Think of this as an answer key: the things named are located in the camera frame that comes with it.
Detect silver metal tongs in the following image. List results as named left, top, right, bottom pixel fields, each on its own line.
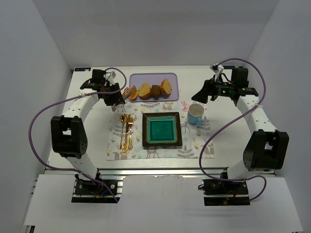
left=111, top=85, right=137, bottom=112

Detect orange bread piece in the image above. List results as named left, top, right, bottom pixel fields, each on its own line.
left=129, top=86, right=138, bottom=100

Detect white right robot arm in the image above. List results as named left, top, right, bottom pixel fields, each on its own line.
left=191, top=65, right=289, bottom=181

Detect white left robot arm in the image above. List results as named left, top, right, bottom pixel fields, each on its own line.
left=51, top=67, right=125, bottom=180

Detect speckled yellow bread slice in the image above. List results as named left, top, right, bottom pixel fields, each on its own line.
left=138, top=83, right=152, bottom=100

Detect brown crusted bread half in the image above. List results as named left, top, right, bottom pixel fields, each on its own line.
left=160, top=79, right=172, bottom=95

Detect dark brown bread chunk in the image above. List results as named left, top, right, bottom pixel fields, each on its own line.
left=151, top=85, right=162, bottom=100

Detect light blue mug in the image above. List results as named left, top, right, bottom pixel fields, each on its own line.
left=187, top=103, right=205, bottom=126

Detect gold spoon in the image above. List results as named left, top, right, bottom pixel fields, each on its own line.
left=120, top=114, right=127, bottom=149

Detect gold fork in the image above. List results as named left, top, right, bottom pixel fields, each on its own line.
left=128, top=115, right=134, bottom=150

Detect lavender tray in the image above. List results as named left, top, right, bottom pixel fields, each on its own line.
left=129, top=73, right=179, bottom=102

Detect animal print placemat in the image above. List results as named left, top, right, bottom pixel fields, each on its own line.
left=106, top=101, right=211, bottom=161

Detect blue label sticker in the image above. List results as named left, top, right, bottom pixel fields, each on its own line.
left=74, top=67, right=91, bottom=72

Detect black and teal square plate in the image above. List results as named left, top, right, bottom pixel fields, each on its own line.
left=142, top=112, right=183, bottom=149

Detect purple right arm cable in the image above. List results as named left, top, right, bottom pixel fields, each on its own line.
left=199, top=58, right=267, bottom=201

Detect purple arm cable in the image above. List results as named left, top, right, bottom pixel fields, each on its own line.
left=28, top=67, right=128, bottom=202
left=199, top=58, right=267, bottom=201

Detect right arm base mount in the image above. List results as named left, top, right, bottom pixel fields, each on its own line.
left=198, top=179, right=250, bottom=206

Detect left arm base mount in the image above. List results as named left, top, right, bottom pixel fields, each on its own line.
left=71, top=178, right=123, bottom=203

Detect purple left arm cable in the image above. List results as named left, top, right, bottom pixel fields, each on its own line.
left=28, top=67, right=128, bottom=202

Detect aluminium rail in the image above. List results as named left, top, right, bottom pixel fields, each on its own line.
left=44, top=168, right=224, bottom=176

